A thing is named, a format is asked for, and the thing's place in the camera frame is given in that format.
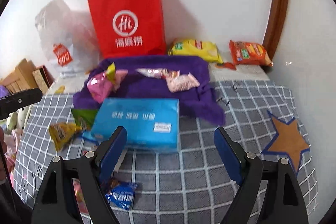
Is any yellow snack packet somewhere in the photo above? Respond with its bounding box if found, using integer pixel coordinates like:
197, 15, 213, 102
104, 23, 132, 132
49, 123, 82, 152

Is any large pink yellow snack bag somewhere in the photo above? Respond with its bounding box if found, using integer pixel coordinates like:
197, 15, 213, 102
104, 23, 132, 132
87, 63, 128, 103

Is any person's left hand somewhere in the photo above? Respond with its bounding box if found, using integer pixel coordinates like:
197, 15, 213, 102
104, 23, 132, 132
0, 127, 7, 183

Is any wooden furniture piece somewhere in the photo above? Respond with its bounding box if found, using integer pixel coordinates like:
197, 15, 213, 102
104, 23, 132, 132
0, 59, 38, 94

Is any brown framed box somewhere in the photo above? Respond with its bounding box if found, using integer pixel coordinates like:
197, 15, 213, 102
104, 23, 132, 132
32, 65, 54, 94

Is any blue small snack packet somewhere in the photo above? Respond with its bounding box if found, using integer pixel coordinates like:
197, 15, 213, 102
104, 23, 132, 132
104, 178, 138, 211

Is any green snack packet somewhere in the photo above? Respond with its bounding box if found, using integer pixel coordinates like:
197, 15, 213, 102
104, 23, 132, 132
71, 108, 98, 131

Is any grey checkered bed sheet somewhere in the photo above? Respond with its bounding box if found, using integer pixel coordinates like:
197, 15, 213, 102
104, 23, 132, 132
12, 79, 320, 224

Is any blue tissue pack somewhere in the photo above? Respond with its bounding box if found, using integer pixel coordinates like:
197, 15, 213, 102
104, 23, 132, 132
90, 98, 179, 153

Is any purple towel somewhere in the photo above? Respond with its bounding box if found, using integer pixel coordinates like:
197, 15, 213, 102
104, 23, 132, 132
88, 55, 226, 126

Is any white Miniso plastic bag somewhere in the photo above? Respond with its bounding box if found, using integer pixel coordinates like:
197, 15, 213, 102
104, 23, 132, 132
35, 0, 100, 75

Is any small pink candy packet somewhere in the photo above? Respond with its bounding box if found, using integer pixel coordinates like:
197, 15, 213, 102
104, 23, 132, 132
166, 73, 200, 93

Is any silver pink snack packet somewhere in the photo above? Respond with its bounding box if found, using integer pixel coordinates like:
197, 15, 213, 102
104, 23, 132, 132
135, 68, 180, 79

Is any orange chips bag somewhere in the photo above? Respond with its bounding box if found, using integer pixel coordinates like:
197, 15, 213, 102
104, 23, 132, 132
229, 40, 273, 67

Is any yellow chips bag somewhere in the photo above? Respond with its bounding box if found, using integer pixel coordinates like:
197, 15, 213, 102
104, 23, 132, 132
168, 39, 223, 64

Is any red paper shopping bag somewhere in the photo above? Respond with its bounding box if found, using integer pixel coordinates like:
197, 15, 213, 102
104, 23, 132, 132
88, 0, 166, 59

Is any brown wooden door frame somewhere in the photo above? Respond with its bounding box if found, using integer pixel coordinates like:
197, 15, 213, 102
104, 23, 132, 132
263, 0, 289, 59

